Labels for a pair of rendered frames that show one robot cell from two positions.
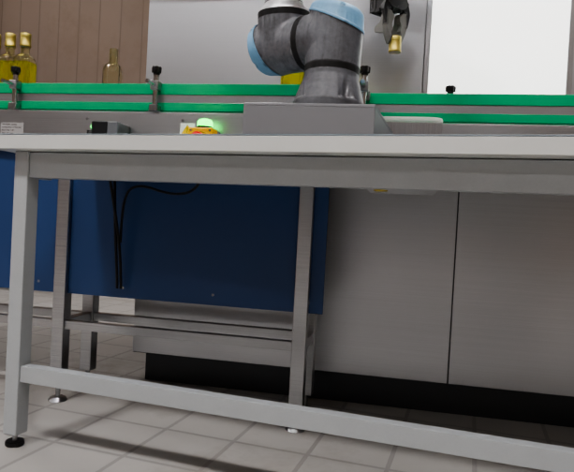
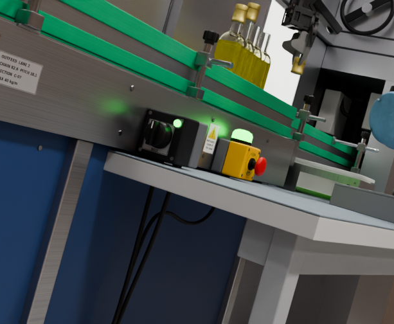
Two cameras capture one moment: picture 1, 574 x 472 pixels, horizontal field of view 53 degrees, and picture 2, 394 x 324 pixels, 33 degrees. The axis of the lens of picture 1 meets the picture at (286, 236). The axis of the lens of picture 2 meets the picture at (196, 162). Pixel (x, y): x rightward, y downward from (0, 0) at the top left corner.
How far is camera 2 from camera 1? 2.05 m
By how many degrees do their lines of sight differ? 73
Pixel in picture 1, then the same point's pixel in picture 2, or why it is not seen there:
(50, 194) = (32, 218)
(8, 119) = (17, 48)
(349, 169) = not seen: outside the picture
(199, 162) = not seen: outside the picture
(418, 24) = (259, 22)
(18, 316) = not seen: outside the picture
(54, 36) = not seen: outside the picture
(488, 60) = (274, 72)
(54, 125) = (87, 87)
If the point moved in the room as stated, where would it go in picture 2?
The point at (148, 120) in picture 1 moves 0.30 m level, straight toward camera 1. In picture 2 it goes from (188, 110) to (344, 154)
